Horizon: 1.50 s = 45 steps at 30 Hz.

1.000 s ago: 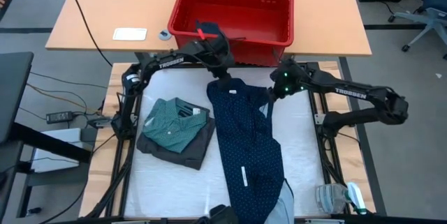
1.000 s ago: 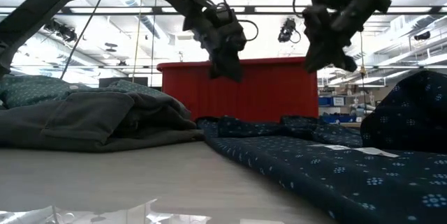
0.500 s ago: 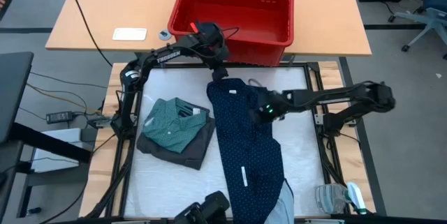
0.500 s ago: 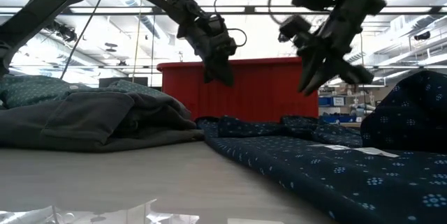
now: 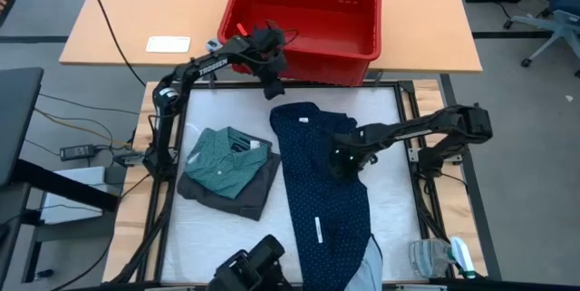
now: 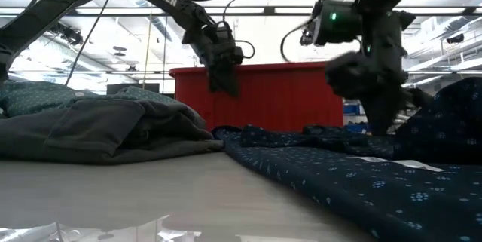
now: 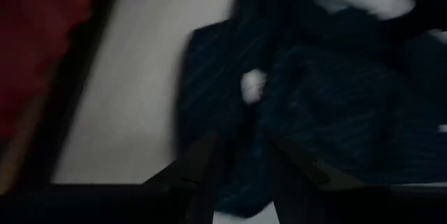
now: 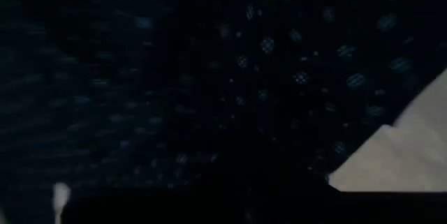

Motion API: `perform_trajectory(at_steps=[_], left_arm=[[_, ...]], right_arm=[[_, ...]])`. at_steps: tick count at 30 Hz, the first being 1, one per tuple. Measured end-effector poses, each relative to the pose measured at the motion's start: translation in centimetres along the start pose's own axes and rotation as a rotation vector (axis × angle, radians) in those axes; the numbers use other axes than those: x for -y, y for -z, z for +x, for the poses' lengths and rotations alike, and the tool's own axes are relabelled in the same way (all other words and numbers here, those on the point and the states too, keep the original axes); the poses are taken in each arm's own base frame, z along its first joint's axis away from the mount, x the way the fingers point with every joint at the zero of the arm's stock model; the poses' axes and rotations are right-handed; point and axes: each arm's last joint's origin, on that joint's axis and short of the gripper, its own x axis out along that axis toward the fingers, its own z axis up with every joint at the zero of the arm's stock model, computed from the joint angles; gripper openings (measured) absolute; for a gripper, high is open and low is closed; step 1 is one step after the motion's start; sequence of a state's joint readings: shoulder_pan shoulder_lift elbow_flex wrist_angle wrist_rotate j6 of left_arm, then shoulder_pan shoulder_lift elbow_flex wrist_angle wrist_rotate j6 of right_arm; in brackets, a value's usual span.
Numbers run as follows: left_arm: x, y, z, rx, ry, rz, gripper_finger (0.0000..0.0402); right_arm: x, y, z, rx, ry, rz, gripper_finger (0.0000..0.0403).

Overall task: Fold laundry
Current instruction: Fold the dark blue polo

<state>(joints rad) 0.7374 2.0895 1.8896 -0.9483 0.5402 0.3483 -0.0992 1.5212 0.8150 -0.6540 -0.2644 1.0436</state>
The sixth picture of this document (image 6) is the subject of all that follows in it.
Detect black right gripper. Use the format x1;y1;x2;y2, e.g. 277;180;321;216
353;10;435;136

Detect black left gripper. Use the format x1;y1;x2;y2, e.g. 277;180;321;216
182;21;245;97

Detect red plastic bin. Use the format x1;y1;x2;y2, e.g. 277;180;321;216
168;61;345;133

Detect navy patterned garment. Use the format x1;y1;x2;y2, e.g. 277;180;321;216
212;77;482;242

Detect dark grey shorts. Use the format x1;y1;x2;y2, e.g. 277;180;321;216
0;96;226;166

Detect green patterned shorts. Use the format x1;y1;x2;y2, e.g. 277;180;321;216
0;80;177;118

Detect row of blue bins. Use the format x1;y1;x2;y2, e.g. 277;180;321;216
344;123;369;133

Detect large black monitor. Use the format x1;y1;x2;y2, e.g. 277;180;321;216
106;82;161;96

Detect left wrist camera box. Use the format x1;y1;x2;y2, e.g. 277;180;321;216
215;21;236;49

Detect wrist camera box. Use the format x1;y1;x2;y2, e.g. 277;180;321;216
215;21;236;49
325;51;377;100

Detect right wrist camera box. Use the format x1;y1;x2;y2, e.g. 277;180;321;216
325;51;377;100

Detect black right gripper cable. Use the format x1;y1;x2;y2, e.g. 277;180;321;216
279;0;339;64

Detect beige hanging rope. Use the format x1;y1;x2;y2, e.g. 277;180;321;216
142;8;154;90

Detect long black cable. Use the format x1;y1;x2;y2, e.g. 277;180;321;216
63;0;114;87

